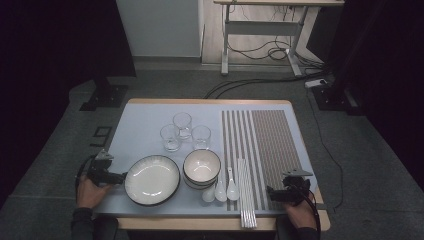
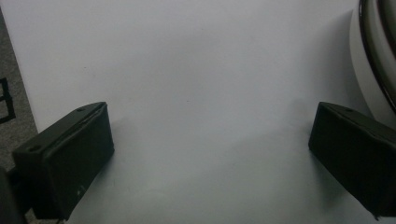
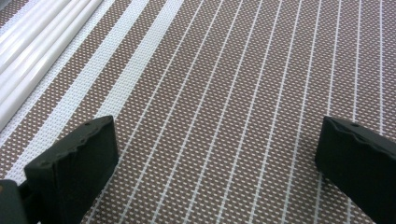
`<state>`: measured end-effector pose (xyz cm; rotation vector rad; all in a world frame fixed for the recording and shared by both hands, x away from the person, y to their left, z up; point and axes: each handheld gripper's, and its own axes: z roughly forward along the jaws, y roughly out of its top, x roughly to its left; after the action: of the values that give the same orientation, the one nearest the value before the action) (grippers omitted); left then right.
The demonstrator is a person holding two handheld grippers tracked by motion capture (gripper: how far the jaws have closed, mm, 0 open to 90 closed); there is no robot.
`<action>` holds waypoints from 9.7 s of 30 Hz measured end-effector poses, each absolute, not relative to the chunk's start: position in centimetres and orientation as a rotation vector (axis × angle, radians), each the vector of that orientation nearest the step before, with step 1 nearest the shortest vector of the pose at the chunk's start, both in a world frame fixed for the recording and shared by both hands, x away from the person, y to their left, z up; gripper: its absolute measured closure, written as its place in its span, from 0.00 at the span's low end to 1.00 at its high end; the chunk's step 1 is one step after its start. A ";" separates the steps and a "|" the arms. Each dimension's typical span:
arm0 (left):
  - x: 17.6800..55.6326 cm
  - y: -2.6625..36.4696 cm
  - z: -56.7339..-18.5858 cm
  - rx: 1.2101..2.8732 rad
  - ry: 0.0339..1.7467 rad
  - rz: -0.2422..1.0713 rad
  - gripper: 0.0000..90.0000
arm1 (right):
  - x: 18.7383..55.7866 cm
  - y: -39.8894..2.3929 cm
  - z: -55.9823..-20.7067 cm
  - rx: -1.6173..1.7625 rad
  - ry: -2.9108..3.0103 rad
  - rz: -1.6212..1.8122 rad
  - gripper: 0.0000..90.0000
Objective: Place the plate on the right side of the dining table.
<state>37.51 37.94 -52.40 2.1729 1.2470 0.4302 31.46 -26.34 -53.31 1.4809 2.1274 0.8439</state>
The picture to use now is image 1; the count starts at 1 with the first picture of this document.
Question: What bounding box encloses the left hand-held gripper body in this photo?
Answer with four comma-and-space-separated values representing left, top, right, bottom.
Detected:
87, 149, 116, 187

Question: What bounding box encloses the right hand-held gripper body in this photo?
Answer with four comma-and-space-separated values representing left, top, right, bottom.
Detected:
282, 169, 314, 205

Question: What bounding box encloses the bundle of white chopsticks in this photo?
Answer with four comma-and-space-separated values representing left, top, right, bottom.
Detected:
237, 158, 258, 229

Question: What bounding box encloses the person's right hand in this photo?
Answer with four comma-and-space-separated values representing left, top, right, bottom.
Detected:
283, 196, 318, 231

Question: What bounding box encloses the person's left hand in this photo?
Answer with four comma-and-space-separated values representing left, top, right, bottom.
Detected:
75, 176, 114, 210

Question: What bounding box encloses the brown striped woven placemat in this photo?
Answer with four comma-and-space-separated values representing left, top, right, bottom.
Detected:
221, 109, 313, 212

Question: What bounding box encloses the pale blue table cover sheet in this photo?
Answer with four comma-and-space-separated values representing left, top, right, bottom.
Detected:
94, 102, 319, 218

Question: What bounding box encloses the clear drinking glass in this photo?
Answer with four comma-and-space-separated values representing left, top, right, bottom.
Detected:
159, 123, 182, 153
172, 112, 193, 140
191, 124, 212, 151

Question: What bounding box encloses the black stand base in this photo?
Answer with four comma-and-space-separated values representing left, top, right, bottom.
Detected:
311, 84, 364, 117
79, 76, 129, 112

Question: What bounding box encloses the wooden table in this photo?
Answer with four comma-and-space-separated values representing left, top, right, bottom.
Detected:
116, 98, 332, 232

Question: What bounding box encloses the white power strip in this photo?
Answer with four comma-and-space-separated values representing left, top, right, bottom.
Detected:
304, 77, 329, 90

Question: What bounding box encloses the dark curtain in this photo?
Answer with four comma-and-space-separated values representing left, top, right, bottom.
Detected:
0, 0, 137, 209
306, 0, 424, 193

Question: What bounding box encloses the white cabinet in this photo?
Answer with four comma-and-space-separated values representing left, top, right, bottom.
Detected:
115, 0, 205, 58

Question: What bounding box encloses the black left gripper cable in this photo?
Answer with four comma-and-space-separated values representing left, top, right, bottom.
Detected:
74, 154, 98, 188

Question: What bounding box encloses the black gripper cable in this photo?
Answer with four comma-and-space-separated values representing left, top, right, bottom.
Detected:
298, 181, 323, 239
74, 154, 98, 188

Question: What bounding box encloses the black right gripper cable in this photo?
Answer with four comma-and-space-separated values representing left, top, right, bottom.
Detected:
298, 181, 323, 239

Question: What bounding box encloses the thin black floor cable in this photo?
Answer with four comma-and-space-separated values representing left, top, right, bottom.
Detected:
305, 89, 345, 210

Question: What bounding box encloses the coiled black cable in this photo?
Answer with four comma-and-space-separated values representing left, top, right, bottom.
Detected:
228, 39, 294, 62

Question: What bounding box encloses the desk with white metal frame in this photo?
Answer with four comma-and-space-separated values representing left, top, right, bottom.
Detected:
213, 0, 345, 78

